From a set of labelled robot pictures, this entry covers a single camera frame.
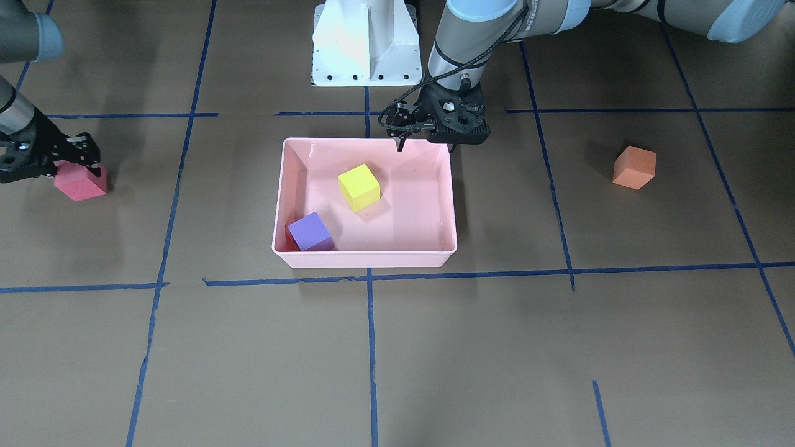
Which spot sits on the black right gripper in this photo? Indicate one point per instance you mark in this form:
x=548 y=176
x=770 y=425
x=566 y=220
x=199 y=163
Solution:
x=38 y=138

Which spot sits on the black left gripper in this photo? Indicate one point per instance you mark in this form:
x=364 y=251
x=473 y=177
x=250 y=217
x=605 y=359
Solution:
x=405 y=121

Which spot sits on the red foam block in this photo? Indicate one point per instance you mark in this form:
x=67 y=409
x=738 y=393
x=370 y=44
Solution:
x=78 y=183

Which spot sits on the yellow foam block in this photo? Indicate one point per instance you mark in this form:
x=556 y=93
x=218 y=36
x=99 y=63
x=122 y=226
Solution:
x=360 y=187

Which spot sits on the purple foam block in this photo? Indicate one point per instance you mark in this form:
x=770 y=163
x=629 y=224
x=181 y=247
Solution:
x=311 y=234

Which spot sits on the orange foam block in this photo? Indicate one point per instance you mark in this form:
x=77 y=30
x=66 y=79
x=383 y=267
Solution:
x=634 y=168

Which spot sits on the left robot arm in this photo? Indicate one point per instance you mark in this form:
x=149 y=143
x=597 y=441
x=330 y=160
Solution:
x=470 y=31

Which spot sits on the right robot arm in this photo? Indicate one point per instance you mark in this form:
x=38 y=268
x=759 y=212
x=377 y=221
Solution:
x=25 y=36

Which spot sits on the pink plastic bin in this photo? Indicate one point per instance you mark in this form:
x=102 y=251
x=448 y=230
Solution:
x=413 y=225

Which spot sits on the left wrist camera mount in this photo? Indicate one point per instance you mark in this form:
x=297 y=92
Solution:
x=458 y=120

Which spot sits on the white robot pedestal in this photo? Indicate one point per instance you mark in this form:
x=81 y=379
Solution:
x=365 y=43

